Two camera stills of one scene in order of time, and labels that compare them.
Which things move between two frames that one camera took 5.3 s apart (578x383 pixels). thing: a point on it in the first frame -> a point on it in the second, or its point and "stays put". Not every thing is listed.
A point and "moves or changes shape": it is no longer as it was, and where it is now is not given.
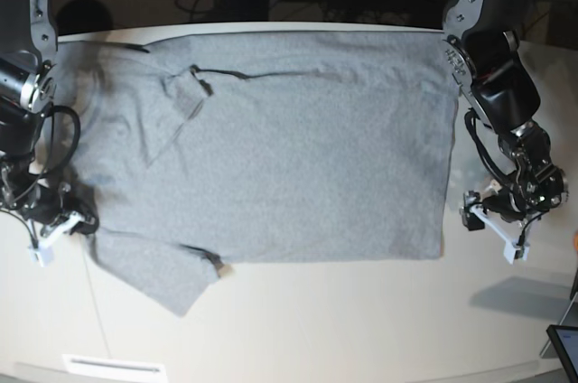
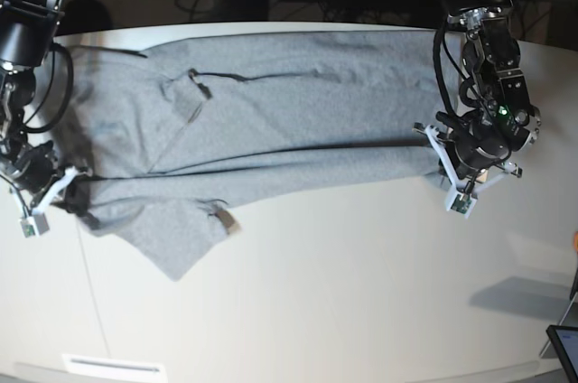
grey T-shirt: [199, 151] moves or changes shape
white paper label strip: [113, 367] stays put
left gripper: [508, 203] -> [478, 153]
